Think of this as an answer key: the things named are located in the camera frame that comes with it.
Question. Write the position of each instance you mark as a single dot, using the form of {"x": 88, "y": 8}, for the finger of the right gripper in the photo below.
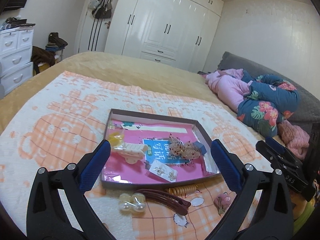
{"x": 276, "y": 163}
{"x": 277, "y": 150}

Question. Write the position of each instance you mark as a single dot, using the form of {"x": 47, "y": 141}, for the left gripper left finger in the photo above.
{"x": 46, "y": 216}

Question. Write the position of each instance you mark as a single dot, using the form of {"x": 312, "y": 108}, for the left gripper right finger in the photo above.
{"x": 262, "y": 207}

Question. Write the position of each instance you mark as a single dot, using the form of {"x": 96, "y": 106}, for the beige dotted lace bow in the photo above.
{"x": 186, "y": 150}

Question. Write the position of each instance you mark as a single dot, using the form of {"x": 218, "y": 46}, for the yellow rings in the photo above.
{"x": 116, "y": 138}

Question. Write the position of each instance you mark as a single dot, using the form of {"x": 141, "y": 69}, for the white earring card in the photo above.
{"x": 163, "y": 171}

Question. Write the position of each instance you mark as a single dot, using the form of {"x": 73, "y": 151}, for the green sleeve forearm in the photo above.
{"x": 302, "y": 210}

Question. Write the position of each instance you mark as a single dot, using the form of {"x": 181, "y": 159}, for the white bedroom door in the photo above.
{"x": 91, "y": 33}

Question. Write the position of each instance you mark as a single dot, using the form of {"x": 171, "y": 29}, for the pink knitted blanket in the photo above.
{"x": 295, "y": 138}

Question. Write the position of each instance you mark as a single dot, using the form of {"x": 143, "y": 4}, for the blue floral quilt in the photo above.
{"x": 270, "y": 101}

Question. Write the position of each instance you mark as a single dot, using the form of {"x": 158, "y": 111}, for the pink fuzzy hair clip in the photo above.
{"x": 223, "y": 201}

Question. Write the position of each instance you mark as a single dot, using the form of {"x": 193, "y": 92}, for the pink padded quilt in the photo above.
{"x": 228, "y": 86}

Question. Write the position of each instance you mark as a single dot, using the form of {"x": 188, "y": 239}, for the orange white patterned blanket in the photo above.
{"x": 157, "y": 222}

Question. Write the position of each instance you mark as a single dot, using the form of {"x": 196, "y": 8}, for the cream hair claw clip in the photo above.
{"x": 131, "y": 152}

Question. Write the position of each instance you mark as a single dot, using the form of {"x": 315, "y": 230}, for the dark red hair clip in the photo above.
{"x": 175, "y": 203}

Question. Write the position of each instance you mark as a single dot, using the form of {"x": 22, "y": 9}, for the pink children's book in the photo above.
{"x": 155, "y": 152}

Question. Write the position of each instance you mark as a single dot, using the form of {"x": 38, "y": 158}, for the shallow dark cardboard box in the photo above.
{"x": 155, "y": 149}

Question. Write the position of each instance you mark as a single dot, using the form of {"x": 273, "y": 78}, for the tan bed cover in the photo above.
{"x": 112, "y": 72}

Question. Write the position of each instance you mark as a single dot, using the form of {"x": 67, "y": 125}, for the white built-in wardrobe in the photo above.
{"x": 174, "y": 32}

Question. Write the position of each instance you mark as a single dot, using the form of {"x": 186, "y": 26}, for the pile of dark clothes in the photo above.
{"x": 55, "y": 43}

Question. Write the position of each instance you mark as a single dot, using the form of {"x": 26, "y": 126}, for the white plastic drawer unit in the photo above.
{"x": 16, "y": 51}

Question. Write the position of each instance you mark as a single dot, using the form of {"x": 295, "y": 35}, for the clutter on drawer unit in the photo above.
{"x": 13, "y": 22}

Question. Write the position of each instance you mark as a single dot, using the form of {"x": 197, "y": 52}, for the hanging black bags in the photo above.
{"x": 101, "y": 9}

